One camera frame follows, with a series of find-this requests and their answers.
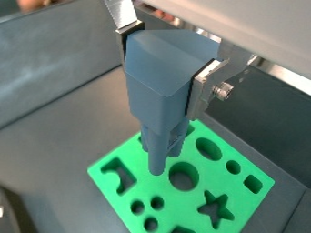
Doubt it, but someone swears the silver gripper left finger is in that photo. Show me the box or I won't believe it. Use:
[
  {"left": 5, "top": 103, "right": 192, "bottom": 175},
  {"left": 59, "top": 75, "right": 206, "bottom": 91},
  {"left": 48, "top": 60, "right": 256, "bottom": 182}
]
[{"left": 103, "top": 0, "right": 144, "bottom": 63}]

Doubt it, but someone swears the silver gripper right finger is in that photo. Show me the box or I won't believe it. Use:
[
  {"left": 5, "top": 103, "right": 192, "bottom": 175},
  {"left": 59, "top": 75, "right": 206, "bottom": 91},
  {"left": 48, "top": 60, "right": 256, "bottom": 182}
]
[{"left": 186, "top": 40, "right": 252, "bottom": 120}]

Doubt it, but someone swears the green shape sorter board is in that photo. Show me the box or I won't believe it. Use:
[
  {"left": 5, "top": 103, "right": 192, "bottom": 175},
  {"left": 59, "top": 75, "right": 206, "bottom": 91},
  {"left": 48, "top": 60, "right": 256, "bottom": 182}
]
[{"left": 88, "top": 121, "right": 275, "bottom": 233}]

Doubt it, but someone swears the blue three prong peg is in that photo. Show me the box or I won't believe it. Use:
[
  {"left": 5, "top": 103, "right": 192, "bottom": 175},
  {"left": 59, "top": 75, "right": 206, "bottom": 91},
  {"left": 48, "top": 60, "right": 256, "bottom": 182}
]
[{"left": 124, "top": 29, "right": 219, "bottom": 176}]

